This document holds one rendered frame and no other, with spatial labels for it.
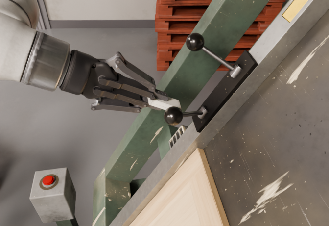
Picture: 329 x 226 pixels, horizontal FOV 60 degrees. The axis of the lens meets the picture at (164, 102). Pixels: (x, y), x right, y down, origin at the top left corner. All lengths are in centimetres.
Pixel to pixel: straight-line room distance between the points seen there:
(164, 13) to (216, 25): 218
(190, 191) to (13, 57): 45
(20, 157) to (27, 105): 65
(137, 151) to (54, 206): 37
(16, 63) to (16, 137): 233
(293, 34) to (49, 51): 42
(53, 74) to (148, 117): 50
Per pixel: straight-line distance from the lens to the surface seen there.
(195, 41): 58
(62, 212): 122
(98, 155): 242
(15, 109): 309
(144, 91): 54
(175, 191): 74
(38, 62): 48
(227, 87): 61
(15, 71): 49
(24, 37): 49
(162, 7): 292
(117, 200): 112
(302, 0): 58
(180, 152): 71
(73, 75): 49
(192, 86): 87
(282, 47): 58
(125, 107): 56
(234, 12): 79
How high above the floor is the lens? 183
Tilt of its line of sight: 41 degrees down
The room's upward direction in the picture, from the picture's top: straight up
